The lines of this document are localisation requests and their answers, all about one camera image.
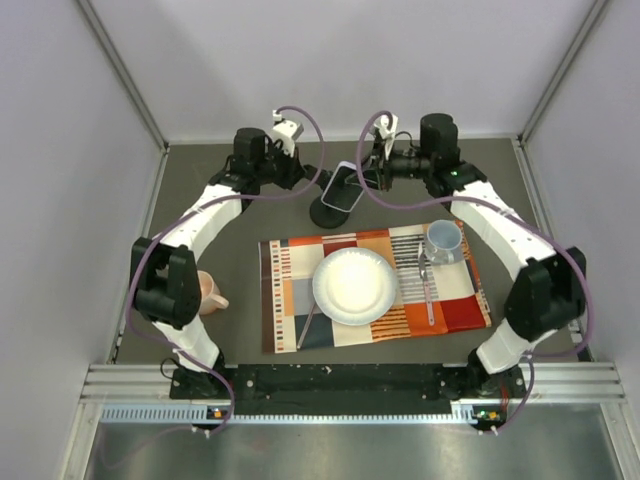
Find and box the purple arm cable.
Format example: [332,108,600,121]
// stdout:
[355,110,596,435]
[124,104,327,435]

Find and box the blue grey mug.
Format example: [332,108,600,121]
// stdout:
[424,220,464,266]

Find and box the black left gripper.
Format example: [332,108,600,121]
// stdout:
[254,139,307,190]

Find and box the pink handled knife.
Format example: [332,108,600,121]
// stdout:
[296,302,318,351]

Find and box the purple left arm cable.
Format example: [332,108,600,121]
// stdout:
[124,104,327,435]

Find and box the colourful patterned placemat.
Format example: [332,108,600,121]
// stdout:
[259,224,492,354]

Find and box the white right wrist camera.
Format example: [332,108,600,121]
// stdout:
[374,114,398,159]

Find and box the pink ceramic mug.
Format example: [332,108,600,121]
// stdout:
[197,270,229,315]

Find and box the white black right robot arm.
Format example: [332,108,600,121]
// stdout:
[356,110,590,396]

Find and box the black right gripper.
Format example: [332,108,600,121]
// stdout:
[345,138,433,193]

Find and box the pink handled fork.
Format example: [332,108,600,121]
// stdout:
[418,242,436,327]

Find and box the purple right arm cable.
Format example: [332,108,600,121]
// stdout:
[355,110,596,435]

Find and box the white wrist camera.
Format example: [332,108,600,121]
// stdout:
[374,114,398,159]
[269,110,304,157]

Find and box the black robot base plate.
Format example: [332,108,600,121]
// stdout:
[170,364,525,402]

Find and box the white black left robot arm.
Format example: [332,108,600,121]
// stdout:
[129,120,320,397]

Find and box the grey slotted cable duct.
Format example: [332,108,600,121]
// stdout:
[99,399,506,426]

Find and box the black phone stand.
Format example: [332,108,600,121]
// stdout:
[309,170,350,229]

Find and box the phone with lilac case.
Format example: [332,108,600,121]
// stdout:
[320,161,363,213]

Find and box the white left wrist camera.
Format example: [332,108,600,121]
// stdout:
[269,110,304,157]

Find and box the white ceramic plate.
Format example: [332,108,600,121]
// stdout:
[312,247,398,327]

